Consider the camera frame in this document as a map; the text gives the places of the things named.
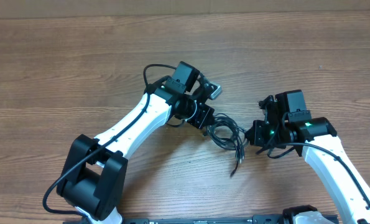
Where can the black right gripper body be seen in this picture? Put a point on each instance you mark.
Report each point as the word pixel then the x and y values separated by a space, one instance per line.
pixel 258 133

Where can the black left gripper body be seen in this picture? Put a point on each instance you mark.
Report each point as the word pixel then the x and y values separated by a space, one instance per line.
pixel 204 115

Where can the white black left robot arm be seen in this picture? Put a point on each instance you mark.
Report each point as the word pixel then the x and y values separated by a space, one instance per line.
pixel 92 178

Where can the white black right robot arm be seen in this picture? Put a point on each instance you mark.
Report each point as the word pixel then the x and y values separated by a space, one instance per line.
pixel 289 126

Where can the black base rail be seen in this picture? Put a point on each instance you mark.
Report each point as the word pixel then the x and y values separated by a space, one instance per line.
pixel 261 219

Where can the brown cardboard wall panel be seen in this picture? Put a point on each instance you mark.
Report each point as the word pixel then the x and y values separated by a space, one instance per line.
pixel 24 9

